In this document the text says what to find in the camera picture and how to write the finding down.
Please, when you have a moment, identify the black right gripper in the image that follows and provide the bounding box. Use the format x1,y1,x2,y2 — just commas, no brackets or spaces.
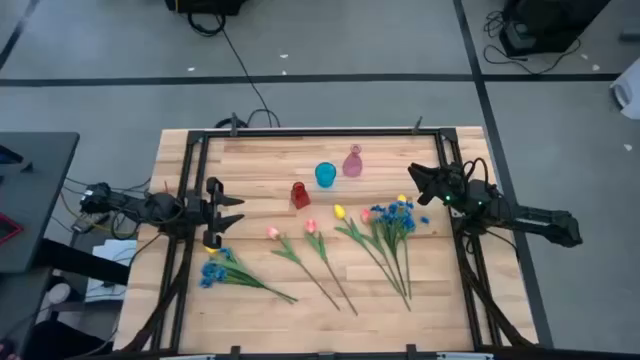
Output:
406,162,474,209

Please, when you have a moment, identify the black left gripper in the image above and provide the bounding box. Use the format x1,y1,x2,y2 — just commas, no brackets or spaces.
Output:
198,176,247,250

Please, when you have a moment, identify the blue artificial flower bunch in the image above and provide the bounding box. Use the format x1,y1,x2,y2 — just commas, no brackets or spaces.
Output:
198,246,300,305
368,199,432,301

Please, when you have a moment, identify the pink artificial tulip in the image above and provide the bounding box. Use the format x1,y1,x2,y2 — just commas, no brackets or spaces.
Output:
265,225,342,312
359,208,406,299
303,218,360,317

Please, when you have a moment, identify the red glass vase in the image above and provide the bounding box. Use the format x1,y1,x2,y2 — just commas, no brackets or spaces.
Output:
290,181,312,211

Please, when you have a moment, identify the pink glass vase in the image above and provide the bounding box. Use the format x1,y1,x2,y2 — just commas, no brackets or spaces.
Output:
341,143,364,179

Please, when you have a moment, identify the blue glass vase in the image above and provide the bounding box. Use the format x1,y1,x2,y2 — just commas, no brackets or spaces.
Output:
314,161,338,190

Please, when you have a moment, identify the white paper stack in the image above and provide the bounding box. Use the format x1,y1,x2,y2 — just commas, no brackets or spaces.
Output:
84,238,139,304

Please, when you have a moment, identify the black power adapter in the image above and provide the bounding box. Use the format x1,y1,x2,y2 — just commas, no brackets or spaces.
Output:
72,212,111,234

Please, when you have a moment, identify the black desk foot bar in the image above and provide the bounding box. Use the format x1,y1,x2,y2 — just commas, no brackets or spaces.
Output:
39,238,131,286

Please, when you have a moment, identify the white round object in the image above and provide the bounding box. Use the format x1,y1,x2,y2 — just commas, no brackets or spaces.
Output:
47,282,72,307

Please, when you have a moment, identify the black desk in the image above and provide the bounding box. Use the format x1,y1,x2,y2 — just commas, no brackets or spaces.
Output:
0,131,81,274

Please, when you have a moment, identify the black equipment box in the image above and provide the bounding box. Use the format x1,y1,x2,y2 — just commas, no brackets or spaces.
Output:
164,0,249,16

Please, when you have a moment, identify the person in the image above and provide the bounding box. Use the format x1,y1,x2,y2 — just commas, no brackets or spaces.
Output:
0,319,117,360

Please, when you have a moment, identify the black wheeled floor machine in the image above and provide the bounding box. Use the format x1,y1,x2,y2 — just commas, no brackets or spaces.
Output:
498,0,612,57

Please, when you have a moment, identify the red-edged flat device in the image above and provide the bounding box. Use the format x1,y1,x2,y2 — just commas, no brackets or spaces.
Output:
0,212,25,246

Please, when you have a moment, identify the white plastic bin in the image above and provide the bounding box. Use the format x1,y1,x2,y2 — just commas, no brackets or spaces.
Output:
608,57,640,121

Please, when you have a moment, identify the yellow cable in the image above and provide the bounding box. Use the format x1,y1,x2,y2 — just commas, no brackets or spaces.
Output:
58,191,142,236

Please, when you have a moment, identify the long black floor cable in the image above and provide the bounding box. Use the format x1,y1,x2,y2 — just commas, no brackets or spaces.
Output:
213,27,282,130

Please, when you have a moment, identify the tangled black floor cable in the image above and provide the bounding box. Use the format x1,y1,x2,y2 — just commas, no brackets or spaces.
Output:
482,9,584,76

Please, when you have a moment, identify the coiled black cable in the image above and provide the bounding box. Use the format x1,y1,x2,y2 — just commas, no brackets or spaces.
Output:
187,12,227,38

